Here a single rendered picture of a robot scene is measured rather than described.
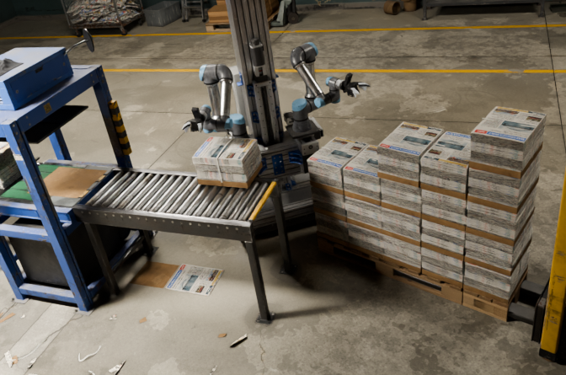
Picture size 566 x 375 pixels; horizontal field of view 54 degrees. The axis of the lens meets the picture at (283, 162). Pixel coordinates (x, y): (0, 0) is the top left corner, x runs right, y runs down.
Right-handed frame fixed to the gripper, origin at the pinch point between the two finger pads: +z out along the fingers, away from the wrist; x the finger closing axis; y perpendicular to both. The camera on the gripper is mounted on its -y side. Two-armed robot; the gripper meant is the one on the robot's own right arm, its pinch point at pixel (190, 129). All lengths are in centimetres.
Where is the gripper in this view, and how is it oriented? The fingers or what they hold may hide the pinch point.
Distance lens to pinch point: 374.5
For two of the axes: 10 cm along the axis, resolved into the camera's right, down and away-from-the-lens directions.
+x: -9.8, -1.0, 1.5
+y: 0.0, 8.5, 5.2
